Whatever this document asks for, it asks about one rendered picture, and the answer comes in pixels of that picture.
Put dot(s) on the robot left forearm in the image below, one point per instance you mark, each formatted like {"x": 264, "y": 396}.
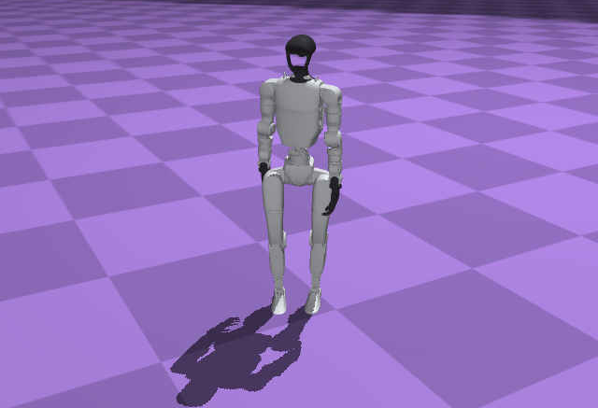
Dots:
{"x": 335, "y": 161}

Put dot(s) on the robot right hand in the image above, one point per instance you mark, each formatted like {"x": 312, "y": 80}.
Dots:
{"x": 263, "y": 169}

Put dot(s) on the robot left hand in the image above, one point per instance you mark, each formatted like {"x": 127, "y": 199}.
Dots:
{"x": 334, "y": 196}

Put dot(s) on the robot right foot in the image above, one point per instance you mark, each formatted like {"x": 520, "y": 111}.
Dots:
{"x": 279, "y": 304}

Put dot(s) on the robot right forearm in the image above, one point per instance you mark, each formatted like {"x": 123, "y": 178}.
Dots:
{"x": 264, "y": 149}

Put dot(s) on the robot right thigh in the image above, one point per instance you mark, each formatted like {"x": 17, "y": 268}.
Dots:
{"x": 273, "y": 203}

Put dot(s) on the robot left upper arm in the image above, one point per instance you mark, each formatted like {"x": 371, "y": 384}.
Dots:
{"x": 332, "y": 97}

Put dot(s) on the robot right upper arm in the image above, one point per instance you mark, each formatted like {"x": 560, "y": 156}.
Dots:
{"x": 266, "y": 125}

